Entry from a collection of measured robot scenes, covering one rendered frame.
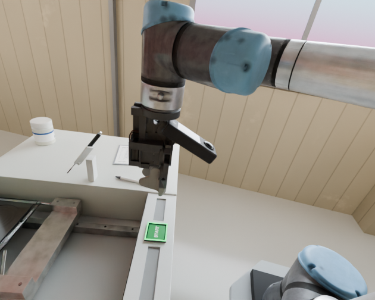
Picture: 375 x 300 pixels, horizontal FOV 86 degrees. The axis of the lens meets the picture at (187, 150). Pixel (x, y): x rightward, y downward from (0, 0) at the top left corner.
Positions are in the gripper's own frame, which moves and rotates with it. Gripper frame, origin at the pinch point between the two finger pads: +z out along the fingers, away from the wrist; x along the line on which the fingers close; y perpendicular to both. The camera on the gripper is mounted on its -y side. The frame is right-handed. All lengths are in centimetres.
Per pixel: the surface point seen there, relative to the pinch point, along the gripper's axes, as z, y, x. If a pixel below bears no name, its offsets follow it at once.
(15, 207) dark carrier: 20.8, 44.3, -9.1
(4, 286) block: 19.9, 31.3, 12.6
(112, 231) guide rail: 26.6, 15.1, -7.9
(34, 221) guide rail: 25.7, 39.7, -8.6
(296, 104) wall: 8, -104, -137
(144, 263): 14.7, 2.4, 8.5
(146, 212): 14.7, 4.4, -6.6
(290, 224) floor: 111, -122, -96
